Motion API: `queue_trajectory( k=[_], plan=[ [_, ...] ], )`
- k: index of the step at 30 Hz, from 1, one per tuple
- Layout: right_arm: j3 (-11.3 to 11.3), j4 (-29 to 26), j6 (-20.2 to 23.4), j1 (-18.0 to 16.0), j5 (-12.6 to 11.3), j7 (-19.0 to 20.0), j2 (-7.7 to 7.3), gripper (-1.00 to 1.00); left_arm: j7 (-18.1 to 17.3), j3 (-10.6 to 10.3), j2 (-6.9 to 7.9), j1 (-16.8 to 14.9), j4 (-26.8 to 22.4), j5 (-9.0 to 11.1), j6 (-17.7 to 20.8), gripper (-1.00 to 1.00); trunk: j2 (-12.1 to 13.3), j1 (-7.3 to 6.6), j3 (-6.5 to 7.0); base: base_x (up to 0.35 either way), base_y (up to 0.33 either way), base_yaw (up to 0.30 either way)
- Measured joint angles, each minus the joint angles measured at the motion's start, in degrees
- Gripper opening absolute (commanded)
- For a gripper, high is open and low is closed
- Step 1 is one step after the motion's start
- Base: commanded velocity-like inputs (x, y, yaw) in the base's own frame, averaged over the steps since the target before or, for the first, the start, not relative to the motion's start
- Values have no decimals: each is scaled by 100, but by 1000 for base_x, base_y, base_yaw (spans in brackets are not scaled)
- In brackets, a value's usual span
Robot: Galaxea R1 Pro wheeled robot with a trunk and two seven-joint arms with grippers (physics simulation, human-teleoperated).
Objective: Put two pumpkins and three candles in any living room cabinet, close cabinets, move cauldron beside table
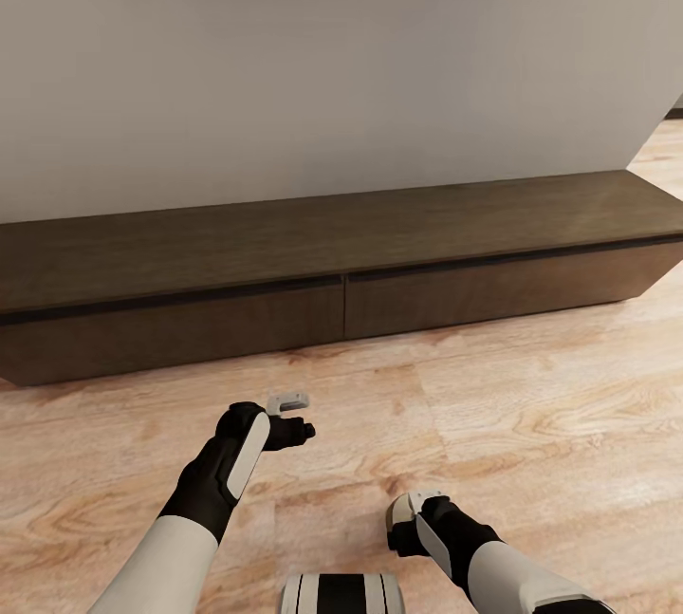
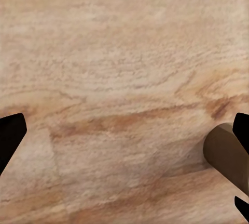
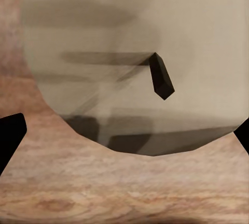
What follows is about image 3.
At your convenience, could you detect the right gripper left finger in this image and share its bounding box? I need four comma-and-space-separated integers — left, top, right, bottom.
0, 113, 27, 175

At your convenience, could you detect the pillar candle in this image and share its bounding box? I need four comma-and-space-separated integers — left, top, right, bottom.
19, 0, 249, 156

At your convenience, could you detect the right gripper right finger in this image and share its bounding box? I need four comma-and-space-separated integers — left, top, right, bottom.
234, 118, 249, 154

